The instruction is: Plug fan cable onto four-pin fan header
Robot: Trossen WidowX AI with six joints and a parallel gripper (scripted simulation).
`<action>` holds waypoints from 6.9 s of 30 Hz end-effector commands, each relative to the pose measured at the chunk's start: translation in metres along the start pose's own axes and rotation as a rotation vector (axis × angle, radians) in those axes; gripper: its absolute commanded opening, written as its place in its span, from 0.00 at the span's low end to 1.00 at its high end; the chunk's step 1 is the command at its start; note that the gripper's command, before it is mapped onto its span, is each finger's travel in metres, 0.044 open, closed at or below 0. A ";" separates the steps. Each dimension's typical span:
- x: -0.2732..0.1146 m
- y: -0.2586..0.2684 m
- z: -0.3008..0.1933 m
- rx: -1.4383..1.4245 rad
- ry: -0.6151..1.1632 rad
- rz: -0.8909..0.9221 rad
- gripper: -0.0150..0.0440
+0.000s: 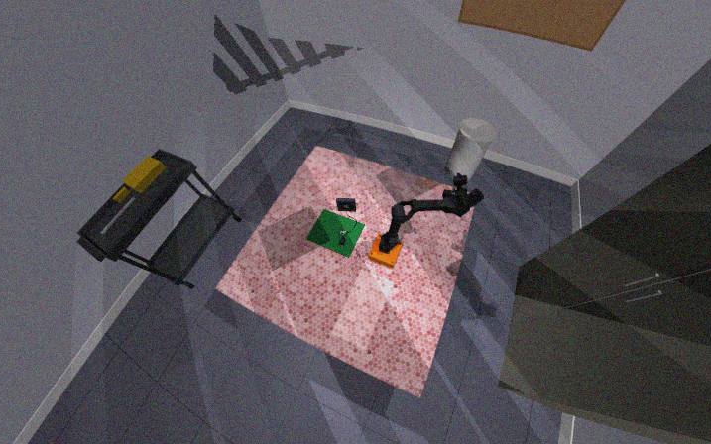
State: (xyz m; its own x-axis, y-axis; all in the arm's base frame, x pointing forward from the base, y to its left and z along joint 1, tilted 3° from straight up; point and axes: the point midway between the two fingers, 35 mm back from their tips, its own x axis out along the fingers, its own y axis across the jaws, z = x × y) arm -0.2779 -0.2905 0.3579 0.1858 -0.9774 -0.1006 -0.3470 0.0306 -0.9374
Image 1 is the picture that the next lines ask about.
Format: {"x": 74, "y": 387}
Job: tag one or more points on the green circuit board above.
{"x": 329, "y": 229}

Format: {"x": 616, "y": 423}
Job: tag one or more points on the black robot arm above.
{"x": 449, "y": 204}

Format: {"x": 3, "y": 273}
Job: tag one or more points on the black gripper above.
{"x": 458, "y": 181}

